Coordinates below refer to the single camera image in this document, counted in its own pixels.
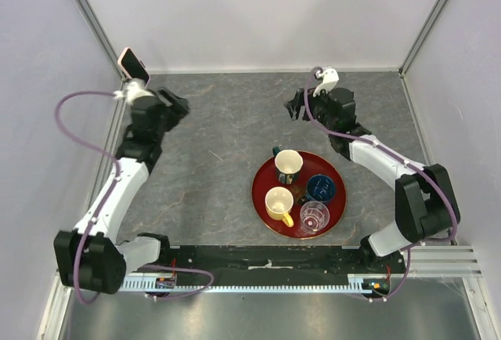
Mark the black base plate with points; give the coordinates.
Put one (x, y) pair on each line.
(271, 265)

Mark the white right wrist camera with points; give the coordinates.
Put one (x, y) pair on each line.
(328, 79)

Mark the aluminium frame rail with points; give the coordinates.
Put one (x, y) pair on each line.
(97, 29)

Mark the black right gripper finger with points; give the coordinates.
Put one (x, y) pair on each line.
(297, 101)
(294, 111)

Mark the pink smartphone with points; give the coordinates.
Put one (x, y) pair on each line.
(132, 67)

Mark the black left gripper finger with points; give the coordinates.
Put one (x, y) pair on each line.
(180, 107)
(167, 95)

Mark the blue slotted cable duct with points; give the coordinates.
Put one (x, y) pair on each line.
(138, 282)

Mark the red round tray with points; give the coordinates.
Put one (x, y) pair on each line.
(265, 179)

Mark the clear glass tumbler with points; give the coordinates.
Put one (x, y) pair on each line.
(314, 216)

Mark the yellow mug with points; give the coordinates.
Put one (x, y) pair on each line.
(278, 204)

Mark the green mug white inside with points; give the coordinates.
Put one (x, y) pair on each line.
(288, 164)

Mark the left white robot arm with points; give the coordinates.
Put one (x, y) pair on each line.
(88, 257)

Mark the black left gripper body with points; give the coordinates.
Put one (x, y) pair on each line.
(163, 127)

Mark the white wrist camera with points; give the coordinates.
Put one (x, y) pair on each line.
(328, 79)
(133, 90)

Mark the right aluminium frame post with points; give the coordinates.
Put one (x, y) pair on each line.
(432, 18)

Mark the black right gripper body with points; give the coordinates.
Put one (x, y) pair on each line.
(317, 104)

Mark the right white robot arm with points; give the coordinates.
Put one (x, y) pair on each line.
(425, 203)

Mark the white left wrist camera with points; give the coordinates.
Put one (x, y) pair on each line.
(133, 90)

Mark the blue mug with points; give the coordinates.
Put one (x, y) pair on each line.
(321, 188)

